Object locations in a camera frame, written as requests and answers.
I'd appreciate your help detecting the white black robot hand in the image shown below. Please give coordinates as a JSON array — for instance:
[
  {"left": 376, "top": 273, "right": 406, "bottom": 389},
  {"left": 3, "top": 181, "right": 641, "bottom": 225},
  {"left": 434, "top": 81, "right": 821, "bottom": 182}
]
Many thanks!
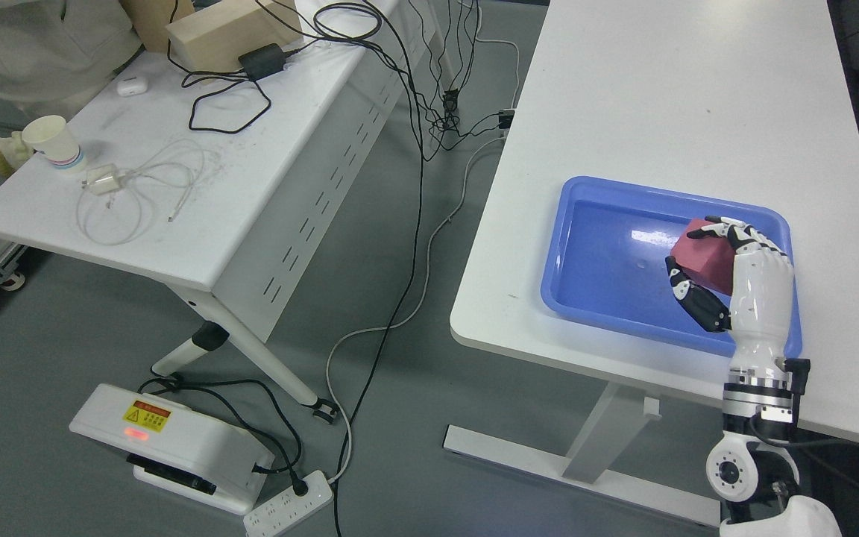
[{"left": 665, "top": 216, "right": 794, "bottom": 384}]

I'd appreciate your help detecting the pink block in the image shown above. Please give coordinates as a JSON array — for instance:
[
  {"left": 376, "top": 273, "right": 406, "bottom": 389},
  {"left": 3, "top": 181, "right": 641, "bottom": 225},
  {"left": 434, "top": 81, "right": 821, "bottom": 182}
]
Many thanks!
[{"left": 670, "top": 219, "right": 735, "bottom": 295}]

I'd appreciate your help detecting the blue plastic tray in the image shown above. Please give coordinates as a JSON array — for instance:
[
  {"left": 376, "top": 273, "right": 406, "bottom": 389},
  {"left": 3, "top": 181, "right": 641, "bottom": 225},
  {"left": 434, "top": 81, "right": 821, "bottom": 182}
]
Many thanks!
[{"left": 540, "top": 176, "right": 792, "bottom": 357}]

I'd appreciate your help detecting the green plastic tray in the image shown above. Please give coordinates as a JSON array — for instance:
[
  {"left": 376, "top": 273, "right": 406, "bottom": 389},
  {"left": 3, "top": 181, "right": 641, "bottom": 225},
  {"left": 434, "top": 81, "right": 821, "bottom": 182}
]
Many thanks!
[{"left": 0, "top": 131, "right": 34, "bottom": 179}]

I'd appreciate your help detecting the white desk right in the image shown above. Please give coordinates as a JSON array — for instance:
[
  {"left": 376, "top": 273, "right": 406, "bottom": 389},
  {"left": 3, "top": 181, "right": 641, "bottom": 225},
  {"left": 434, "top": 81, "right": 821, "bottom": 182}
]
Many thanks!
[{"left": 444, "top": 1, "right": 859, "bottom": 528}]

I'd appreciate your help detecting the white power strip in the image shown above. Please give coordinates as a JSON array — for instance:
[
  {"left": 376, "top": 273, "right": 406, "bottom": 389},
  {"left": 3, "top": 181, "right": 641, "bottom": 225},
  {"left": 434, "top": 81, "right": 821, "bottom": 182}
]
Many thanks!
[{"left": 243, "top": 470, "right": 333, "bottom": 536}]

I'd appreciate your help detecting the white folding table left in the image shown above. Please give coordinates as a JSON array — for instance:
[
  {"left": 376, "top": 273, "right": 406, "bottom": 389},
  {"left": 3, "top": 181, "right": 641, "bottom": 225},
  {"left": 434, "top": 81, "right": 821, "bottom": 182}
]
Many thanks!
[{"left": 0, "top": 1, "right": 439, "bottom": 421}]

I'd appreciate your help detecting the black power adapter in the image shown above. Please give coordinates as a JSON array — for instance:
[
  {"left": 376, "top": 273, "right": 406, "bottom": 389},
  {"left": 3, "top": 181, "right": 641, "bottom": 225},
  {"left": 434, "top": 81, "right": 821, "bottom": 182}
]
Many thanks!
[{"left": 238, "top": 43, "right": 287, "bottom": 81}]

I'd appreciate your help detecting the white power supply box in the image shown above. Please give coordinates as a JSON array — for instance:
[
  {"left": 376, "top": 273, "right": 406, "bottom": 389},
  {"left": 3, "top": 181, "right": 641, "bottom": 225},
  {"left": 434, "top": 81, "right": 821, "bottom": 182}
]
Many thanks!
[{"left": 69, "top": 383, "right": 275, "bottom": 515}]

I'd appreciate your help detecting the wooden box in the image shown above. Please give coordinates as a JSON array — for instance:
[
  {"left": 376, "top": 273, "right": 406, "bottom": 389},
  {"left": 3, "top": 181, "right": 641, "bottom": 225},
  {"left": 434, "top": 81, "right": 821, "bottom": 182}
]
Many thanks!
[{"left": 165, "top": 1, "right": 301, "bottom": 72}]

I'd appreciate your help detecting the white earbuds case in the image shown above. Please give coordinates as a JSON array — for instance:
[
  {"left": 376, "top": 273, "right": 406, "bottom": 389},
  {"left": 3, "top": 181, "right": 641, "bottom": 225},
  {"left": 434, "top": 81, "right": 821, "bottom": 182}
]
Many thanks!
[{"left": 116, "top": 75, "right": 149, "bottom": 96}]

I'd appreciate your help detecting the paper cup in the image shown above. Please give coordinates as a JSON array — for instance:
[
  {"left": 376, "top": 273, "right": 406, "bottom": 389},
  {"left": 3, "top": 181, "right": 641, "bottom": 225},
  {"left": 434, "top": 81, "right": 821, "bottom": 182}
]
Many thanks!
[{"left": 21, "top": 115, "right": 88, "bottom": 174}]

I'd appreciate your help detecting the person in white clothes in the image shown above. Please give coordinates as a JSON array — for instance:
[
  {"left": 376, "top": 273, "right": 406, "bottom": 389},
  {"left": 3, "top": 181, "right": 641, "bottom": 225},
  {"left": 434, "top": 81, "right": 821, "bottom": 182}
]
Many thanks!
[{"left": 0, "top": 0, "right": 145, "bottom": 120}]

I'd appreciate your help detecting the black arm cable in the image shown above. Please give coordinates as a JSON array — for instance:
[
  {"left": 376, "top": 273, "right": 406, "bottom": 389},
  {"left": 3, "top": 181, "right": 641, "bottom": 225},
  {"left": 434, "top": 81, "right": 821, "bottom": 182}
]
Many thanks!
[{"left": 750, "top": 414, "right": 859, "bottom": 537}]

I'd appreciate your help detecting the white charger with cable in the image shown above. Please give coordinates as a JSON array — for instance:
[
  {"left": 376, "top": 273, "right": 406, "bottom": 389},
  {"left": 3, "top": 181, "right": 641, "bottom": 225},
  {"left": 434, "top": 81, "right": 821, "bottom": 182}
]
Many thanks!
[{"left": 75, "top": 139, "right": 221, "bottom": 247}]

